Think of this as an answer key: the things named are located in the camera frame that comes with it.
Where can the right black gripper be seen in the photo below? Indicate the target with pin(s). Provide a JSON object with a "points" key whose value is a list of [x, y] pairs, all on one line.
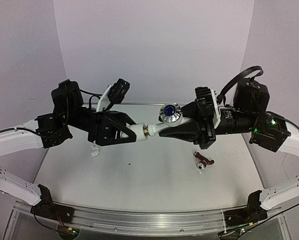
{"points": [[205, 122]]}

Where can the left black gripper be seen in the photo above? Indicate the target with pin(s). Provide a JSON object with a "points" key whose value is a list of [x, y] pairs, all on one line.
{"points": [[102, 128]]}

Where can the white faucet chrome knob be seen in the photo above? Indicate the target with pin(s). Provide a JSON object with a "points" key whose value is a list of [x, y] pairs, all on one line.
{"points": [[171, 116]]}

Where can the white elbow fitting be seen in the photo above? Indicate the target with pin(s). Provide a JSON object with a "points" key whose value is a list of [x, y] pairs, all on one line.
{"points": [[137, 130]]}

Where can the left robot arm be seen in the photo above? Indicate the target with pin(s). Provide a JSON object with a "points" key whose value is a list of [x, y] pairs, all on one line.
{"points": [[43, 132]]}

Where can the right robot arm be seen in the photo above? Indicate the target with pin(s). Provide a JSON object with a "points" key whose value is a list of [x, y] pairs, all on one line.
{"points": [[270, 131]]}

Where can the white elbow fitting far left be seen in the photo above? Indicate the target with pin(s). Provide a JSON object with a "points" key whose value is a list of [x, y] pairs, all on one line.
{"points": [[95, 150]]}

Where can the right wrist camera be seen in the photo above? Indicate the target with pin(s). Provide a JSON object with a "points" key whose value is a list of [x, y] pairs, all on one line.
{"points": [[207, 106]]}

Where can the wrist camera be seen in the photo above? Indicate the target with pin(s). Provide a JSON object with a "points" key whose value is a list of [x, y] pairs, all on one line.
{"points": [[207, 106], [114, 94]]}

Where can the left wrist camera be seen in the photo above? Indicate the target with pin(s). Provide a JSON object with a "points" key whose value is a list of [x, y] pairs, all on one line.
{"points": [[114, 94]]}

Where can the aluminium front rail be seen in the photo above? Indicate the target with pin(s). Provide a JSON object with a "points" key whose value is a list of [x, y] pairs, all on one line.
{"points": [[77, 222]]}

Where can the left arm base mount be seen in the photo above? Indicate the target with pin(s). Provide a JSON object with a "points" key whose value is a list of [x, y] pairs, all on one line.
{"points": [[48, 209]]}

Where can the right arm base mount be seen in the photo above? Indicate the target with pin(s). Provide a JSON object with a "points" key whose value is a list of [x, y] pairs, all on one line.
{"points": [[251, 213]]}

